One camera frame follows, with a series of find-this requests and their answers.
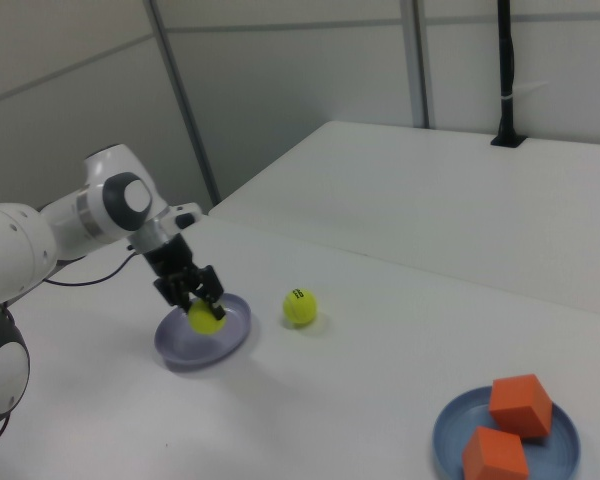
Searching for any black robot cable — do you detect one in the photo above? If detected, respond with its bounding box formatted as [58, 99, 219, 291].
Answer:
[0, 244, 141, 451]

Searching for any grey upright partition post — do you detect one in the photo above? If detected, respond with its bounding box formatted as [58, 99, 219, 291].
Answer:
[402, 0, 431, 129]

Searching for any purple plate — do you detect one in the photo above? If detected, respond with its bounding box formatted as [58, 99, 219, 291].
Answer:
[153, 293, 254, 372]

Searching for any white cable tie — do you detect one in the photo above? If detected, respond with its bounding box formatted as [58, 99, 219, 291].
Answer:
[499, 79, 551, 104]

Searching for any blue plate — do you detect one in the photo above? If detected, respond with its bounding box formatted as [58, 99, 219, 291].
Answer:
[432, 384, 581, 480]

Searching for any grey slanted partition post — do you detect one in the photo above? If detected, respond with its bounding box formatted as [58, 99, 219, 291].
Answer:
[147, 0, 222, 206]

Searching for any orange cube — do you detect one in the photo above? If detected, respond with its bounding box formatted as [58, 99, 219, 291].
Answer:
[461, 425, 530, 480]
[488, 373, 554, 440]

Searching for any black pole with base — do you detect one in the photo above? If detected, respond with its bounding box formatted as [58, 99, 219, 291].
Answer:
[489, 0, 526, 149]

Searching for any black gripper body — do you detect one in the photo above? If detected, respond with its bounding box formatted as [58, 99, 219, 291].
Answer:
[143, 234, 204, 296]

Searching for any yellow tennis ball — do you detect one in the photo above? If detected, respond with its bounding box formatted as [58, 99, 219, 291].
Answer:
[282, 287, 319, 327]
[187, 298, 226, 335]

